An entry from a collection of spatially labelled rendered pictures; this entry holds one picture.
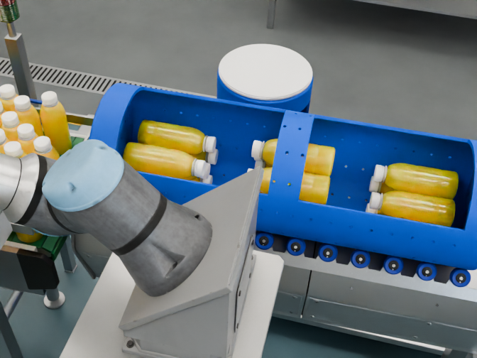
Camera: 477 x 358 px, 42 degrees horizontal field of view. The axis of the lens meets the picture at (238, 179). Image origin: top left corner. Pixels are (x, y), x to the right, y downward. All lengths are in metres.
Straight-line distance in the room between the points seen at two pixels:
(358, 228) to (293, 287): 0.28
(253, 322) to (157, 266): 0.25
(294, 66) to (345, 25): 2.35
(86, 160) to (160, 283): 0.21
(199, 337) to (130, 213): 0.23
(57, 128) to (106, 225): 0.85
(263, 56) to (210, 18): 2.26
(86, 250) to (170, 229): 0.71
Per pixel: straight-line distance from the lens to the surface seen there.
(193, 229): 0.94
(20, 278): 1.66
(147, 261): 0.93
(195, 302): 0.89
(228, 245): 0.91
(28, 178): 1.00
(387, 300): 1.52
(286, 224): 1.34
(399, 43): 4.10
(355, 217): 1.31
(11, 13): 1.87
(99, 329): 1.11
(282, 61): 1.89
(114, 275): 1.17
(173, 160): 1.38
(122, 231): 0.91
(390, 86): 3.70
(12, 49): 1.94
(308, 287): 1.52
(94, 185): 0.88
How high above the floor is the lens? 2.08
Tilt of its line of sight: 45 degrees down
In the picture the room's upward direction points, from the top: 3 degrees clockwise
